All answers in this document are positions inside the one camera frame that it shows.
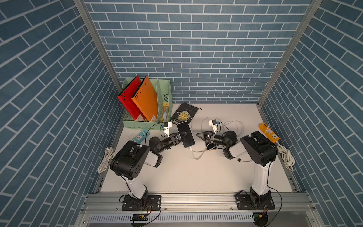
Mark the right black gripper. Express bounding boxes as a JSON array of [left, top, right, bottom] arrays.
[[198, 133, 229, 148]]

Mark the white charging cable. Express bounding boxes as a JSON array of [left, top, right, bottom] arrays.
[[200, 116, 266, 163], [124, 113, 210, 161]]

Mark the black smartphone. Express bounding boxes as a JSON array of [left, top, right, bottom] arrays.
[[177, 122, 195, 148]]

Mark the orange power strip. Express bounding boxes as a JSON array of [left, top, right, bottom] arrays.
[[259, 123, 280, 143]]

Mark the red folder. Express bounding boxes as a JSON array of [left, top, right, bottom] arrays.
[[117, 76, 145, 122]]

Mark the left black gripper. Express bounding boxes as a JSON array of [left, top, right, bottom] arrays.
[[155, 134, 186, 155]]

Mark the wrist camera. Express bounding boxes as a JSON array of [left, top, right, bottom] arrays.
[[163, 122, 172, 137], [209, 119, 220, 133]]

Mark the black book gold emblem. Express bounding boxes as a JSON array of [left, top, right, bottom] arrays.
[[170, 103, 199, 124]]

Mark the white coiled power cord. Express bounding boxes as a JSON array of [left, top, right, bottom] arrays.
[[276, 144, 296, 171], [97, 146, 114, 174]]

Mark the blue power strip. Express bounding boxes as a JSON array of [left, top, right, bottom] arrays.
[[132, 129, 150, 144]]

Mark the white coiled power cord left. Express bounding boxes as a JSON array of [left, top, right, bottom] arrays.
[[97, 146, 114, 174]]

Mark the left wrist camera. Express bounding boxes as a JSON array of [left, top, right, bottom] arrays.
[[163, 122, 172, 137]]

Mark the mint green file organizer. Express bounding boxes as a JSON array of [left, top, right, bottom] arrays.
[[123, 79, 173, 130]]

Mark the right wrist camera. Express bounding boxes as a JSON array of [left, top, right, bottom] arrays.
[[209, 119, 220, 133]]

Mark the white coiled power cord right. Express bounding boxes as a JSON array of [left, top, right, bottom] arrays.
[[276, 144, 296, 171]]

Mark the orange folder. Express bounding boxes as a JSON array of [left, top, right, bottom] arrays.
[[131, 76, 158, 122]]

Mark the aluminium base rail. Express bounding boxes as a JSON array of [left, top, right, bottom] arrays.
[[81, 193, 316, 213]]

